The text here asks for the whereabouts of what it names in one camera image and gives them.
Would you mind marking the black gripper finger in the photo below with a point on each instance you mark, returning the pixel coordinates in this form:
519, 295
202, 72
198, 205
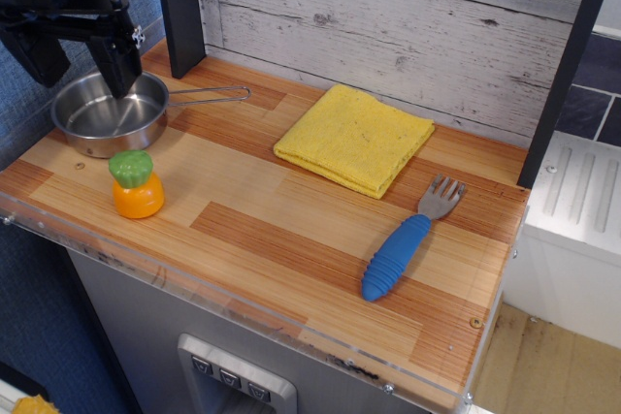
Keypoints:
38, 50
119, 63

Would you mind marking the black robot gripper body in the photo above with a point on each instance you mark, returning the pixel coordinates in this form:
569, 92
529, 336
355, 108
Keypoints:
84, 21

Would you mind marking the orange bottle with green cap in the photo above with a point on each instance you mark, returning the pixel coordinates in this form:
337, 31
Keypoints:
137, 190

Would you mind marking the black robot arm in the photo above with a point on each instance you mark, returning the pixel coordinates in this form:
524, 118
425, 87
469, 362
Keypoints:
33, 31

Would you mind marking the folded yellow cloth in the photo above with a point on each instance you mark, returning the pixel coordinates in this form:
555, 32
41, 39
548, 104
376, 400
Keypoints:
351, 138

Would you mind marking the small steel pan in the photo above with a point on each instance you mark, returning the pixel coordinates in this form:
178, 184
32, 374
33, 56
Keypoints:
99, 125

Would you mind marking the silver dispenser panel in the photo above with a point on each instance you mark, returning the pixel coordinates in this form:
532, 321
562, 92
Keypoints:
221, 382

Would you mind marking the yellow object bottom left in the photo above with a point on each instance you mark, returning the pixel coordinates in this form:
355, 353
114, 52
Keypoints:
34, 405

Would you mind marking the white ribbed cabinet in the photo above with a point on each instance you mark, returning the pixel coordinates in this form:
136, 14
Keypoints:
565, 267

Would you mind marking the black vertical post left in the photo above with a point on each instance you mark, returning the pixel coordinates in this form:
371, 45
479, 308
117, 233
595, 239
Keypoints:
184, 35

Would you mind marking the black vertical post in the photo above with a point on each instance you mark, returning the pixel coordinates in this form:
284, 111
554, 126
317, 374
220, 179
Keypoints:
584, 22
184, 35

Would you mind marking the fork with blue handle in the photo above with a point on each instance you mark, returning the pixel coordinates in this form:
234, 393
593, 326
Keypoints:
392, 258

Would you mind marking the black vertical post right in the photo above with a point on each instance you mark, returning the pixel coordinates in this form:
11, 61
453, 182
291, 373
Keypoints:
584, 22

